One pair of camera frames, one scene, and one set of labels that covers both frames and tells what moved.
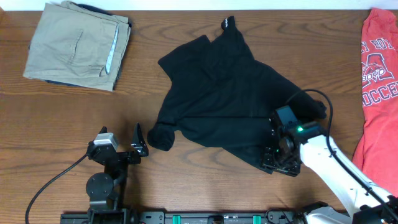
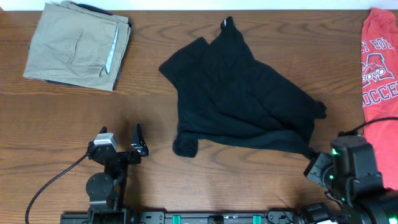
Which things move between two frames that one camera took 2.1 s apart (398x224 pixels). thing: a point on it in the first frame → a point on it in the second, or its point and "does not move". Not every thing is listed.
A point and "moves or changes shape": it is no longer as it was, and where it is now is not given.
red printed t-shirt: (375, 157) does not move
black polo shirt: (216, 94) moves or changes shape
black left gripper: (138, 145) does not move
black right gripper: (292, 170) → (312, 170)
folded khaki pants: (78, 44) does not move
